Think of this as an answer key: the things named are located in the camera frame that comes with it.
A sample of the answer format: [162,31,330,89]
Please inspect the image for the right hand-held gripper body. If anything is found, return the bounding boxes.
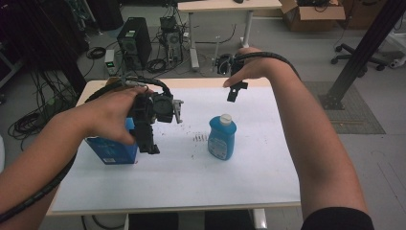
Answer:
[212,35,246,79]

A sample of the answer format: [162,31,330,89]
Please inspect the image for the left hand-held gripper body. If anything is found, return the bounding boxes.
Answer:
[128,92,185,128]

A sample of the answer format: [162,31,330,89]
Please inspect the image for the blue bottle with white cap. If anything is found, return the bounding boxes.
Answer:
[207,113,237,161]

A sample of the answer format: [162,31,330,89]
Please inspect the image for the brown cardboard box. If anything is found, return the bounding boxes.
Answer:
[104,76,124,87]

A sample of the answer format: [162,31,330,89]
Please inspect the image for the person's right hand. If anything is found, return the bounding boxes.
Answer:
[222,47,289,89]

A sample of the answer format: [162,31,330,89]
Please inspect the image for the person's left hand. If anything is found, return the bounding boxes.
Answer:
[76,85,155,147]

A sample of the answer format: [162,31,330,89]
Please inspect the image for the blue carton box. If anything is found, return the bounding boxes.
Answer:
[84,117,140,166]

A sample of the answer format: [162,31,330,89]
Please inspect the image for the white table mat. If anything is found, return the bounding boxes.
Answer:
[51,85,302,214]

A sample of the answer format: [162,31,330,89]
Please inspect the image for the white desk with legs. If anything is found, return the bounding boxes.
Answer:
[177,0,283,72]

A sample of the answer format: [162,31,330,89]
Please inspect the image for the small white power unit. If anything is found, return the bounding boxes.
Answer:
[103,49,116,77]

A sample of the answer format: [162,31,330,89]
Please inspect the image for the person's dark trousers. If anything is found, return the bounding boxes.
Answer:
[128,209,254,230]

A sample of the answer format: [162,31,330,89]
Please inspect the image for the black computer tower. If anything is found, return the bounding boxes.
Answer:
[116,16,153,71]

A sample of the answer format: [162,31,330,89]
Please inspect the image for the large open cardboard box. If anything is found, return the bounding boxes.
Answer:
[280,0,347,33]

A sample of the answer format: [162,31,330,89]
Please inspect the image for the grey floor mat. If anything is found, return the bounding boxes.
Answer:
[303,80,387,135]

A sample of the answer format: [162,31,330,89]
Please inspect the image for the black office chair base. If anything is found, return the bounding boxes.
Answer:
[330,43,388,72]

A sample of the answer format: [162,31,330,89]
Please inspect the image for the dark curtain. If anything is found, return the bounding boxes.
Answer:
[0,0,89,95]

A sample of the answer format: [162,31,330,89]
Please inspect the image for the black sleeve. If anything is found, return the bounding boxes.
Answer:
[301,206,375,230]

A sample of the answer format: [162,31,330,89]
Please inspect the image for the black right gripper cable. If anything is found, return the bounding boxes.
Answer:
[235,51,302,81]

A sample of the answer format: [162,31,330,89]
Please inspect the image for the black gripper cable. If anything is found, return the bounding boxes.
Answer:
[0,76,175,224]
[235,51,302,81]

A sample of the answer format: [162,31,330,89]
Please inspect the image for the open-frame computer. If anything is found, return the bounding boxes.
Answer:
[159,15,185,64]

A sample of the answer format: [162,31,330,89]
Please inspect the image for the small black cable coil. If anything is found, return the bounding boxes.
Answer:
[86,46,107,60]

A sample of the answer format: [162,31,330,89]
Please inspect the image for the bundle of black floor cables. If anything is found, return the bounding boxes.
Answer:
[7,68,79,151]

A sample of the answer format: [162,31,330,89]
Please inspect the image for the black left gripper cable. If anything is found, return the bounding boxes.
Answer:
[0,76,175,224]

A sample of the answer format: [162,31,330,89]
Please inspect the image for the black metal post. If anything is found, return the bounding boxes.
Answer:
[318,0,406,111]

